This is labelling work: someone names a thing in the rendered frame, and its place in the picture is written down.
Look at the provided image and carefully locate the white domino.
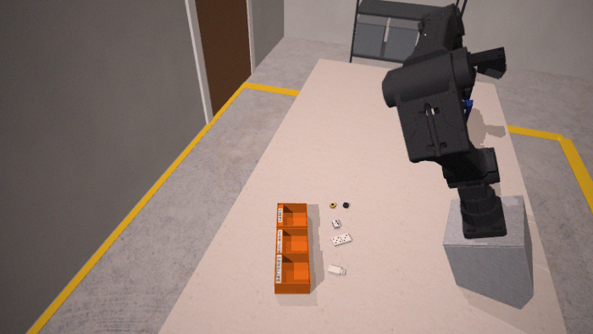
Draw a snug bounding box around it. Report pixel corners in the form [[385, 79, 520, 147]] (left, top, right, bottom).
[[330, 233, 352, 247]]

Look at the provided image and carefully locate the orange rack of bins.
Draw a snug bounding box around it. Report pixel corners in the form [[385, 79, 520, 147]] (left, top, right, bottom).
[[274, 203, 311, 294]]

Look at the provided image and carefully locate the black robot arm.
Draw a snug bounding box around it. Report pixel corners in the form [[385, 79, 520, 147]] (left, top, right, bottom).
[[382, 3, 507, 239]]

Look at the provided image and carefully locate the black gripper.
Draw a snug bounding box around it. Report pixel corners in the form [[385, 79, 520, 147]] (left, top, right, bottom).
[[461, 69, 477, 122]]

